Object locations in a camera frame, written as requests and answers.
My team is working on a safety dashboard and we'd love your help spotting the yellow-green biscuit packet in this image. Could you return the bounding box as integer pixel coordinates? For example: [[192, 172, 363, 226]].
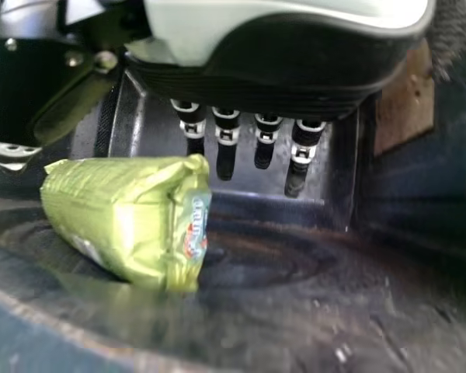
[[40, 153, 213, 293]]

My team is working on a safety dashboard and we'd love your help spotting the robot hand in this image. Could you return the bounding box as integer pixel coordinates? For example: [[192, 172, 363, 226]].
[[0, 0, 438, 199]]

